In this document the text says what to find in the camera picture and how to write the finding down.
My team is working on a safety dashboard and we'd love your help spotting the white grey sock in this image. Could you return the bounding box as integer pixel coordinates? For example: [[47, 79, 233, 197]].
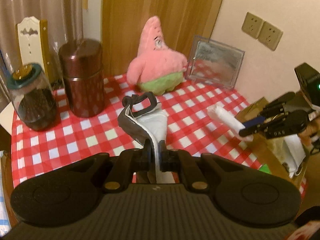
[[118, 92, 175, 184]]

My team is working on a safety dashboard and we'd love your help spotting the brown cardboard box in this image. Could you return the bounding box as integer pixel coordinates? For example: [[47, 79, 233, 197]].
[[235, 97, 306, 189]]

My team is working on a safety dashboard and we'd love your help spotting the red white checkered tablecloth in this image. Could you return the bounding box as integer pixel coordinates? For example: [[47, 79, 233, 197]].
[[11, 75, 274, 186]]

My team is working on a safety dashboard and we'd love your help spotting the pink starfish plush toy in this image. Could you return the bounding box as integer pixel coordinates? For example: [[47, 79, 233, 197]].
[[126, 16, 188, 95]]

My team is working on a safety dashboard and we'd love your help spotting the clear jar with green lid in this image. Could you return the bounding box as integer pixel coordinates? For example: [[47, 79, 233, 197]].
[[7, 63, 56, 131]]

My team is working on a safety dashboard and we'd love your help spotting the dark red cylindrical canister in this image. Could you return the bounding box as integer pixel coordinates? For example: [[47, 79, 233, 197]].
[[59, 38, 105, 118]]

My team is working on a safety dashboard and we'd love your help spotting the sheer grey curtain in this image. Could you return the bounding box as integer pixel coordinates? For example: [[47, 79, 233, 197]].
[[1, 0, 83, 108]]

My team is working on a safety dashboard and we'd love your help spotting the gold wall socket plate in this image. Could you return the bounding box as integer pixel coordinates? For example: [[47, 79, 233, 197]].
[[241, 12, 264, 39]]

